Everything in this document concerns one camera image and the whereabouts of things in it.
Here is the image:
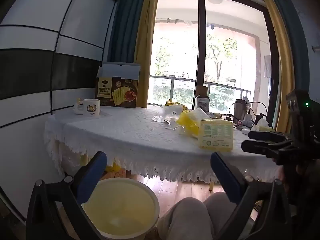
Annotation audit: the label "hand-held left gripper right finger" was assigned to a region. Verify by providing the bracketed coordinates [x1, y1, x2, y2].
[210, 152, 293, 240]

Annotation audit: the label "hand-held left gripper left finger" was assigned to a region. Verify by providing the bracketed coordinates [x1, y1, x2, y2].
[26, 151, 108, 240]

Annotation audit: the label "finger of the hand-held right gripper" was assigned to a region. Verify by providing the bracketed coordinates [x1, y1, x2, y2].
[241, 140, 293, 160]
[248, 130, 292, 143]

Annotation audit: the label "pale yellow plastic bin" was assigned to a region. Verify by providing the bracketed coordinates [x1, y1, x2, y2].
[80, 177, 160, 240]

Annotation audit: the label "yellow plastic bag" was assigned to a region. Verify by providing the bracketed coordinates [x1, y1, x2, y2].
[176, 108, 209, 140]

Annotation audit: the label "clear plastic wrapper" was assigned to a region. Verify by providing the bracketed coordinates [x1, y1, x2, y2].
[164, 121, 187, 132]
[152, 115, 175, 125]

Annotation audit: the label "white plastic container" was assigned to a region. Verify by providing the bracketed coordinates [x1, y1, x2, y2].
[161, 104, 184, 117]

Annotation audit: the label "person's right hand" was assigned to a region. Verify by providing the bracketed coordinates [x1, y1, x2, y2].
[277, 164, 299, 193]

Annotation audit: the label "white round bottle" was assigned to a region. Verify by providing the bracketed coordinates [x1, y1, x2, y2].
[255, 119, 275, 132]

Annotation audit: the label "white power strip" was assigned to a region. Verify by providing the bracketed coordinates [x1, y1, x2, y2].
[237, 123, 252, 134]

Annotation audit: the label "steel thermos flask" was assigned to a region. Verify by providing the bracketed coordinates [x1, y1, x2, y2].
[233, 99, 248, 125]

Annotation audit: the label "white lace tablecloth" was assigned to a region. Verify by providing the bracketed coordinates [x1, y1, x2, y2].
[44, 105, 283, 183]

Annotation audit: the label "person's grey trousers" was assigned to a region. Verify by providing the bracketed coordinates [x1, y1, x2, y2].
[156, 192, 240, 240]

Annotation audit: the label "white mug with yellow bear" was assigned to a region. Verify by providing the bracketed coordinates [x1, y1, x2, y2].
[74, 98, 101, 117]

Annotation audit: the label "small open picture carton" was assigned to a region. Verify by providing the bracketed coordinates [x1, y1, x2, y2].
[194, 85, 210, 112]

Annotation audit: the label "open brown snack box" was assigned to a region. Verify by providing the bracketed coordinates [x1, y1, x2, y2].
[94, 62, 141, 109]

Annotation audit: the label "yellow curtain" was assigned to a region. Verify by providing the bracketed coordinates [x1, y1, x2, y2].
[255, 0, 296, 133]
[134, 0, 161, 108]

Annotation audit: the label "balcony railing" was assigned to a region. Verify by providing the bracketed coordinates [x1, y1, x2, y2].
[149, 75, 252, 105]

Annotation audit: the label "teal curtain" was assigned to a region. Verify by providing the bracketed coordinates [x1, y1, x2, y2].
[107, 0, 150, 63]
[265, 0, 311, 94]

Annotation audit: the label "black framed glass door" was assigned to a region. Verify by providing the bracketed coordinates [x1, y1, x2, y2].
[147, 0, 276, 107]

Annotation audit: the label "black white panelled wardrobe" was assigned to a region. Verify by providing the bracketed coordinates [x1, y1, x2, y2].
[0, 0, 120, 222]

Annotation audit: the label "black cable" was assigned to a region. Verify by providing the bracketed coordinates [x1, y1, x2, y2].
[229, 101, 269, 126]

